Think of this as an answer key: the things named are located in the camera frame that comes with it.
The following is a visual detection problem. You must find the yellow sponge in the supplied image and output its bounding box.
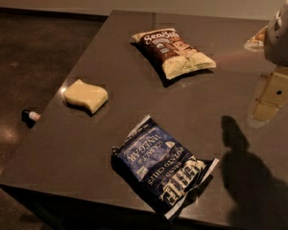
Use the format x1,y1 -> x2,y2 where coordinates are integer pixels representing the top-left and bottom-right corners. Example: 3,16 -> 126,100
63,80 -> 108,114

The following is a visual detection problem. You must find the blue potato chip bag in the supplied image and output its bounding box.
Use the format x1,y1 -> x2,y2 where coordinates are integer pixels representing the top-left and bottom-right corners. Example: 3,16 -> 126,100
111,116 -> 219,219

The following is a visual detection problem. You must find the brown chip bag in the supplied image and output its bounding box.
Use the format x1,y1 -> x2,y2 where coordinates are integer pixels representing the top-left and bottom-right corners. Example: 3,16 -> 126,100
132,28 -> 216,80

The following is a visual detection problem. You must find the small bottle on floor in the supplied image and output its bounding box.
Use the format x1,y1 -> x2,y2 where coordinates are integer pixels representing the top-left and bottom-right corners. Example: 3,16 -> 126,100
21,109 -> 40,122

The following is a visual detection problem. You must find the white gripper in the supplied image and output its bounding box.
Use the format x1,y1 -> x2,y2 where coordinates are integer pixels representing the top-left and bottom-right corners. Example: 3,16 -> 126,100
244,0 -> 288,128

